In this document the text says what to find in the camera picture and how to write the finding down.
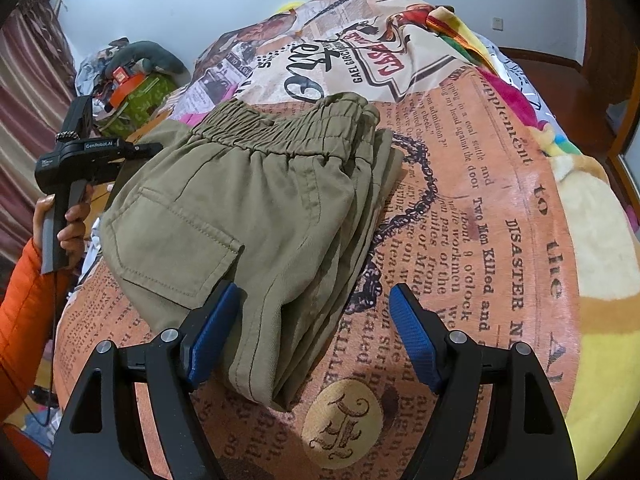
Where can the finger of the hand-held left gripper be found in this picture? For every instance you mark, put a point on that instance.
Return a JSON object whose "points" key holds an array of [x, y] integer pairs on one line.
{"points": [[142, 150]]}

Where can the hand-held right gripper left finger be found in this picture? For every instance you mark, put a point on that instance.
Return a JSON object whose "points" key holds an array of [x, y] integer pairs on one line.
{"points": [[215, 332]]}

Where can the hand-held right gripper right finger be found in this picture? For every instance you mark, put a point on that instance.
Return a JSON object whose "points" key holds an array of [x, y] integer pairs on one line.
{"points": [[415, 340]]}

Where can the olive green pants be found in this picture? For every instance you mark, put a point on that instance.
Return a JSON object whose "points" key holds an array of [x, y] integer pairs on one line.
{"points": [[250, 235]]}

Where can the person's left forearm orange sleeve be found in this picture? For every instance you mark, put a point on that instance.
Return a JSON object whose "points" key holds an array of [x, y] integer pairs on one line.
{"points": [[25, 335]]}

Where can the person's left hand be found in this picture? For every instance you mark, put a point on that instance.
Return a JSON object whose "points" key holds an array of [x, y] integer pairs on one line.
{"points": [[72, 240]]}

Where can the green patterned bag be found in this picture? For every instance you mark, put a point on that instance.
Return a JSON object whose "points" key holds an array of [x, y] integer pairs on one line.
{"points": [[147, 97]]}

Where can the pink cloth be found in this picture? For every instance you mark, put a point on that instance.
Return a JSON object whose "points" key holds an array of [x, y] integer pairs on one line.
{"points": [[192, 119]]}

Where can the orange box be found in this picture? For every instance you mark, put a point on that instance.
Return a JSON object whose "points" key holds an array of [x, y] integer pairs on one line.
{"points": [[122, 82]]}

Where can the pile of clothes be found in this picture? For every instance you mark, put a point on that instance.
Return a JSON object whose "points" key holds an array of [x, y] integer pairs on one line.
{"points": [[97, 67]]}

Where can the grey plush cushion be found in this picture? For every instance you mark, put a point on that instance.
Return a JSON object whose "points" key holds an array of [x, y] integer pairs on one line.
{"points": [[155, 55]]}

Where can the white lace cloth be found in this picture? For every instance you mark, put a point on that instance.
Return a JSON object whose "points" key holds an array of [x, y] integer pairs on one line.
{"points": [[92, 260]]}

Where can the striped pink curtain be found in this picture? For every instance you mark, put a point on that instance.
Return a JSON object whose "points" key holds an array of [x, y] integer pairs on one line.
{"points": [[20, 85]]}

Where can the newspaper print blanket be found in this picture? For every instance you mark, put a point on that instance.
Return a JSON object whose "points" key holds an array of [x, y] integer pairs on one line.
{"points": [[450, 210]]}

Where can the rainbow plush blanket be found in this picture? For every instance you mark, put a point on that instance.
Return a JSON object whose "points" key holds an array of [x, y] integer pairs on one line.
{"points": [[600, 285]]}

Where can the clothes on floor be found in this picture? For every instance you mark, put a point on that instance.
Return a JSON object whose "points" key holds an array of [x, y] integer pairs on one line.
{"points": [[40, 422]]}

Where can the yellow plush item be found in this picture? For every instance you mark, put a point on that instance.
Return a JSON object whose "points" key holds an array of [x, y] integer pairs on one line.
{"points": [[286, 6]]}

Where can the red cloth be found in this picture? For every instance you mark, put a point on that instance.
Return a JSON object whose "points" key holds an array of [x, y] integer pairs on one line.
{"points": [[20, 452]]}

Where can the white patterned bed sheet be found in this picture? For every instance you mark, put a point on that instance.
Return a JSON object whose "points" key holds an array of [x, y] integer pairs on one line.
{"points": [[520, 75]]}

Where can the white wall socket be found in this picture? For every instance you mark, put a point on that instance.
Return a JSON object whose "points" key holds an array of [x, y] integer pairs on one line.
{"points": [[497, 22]]}

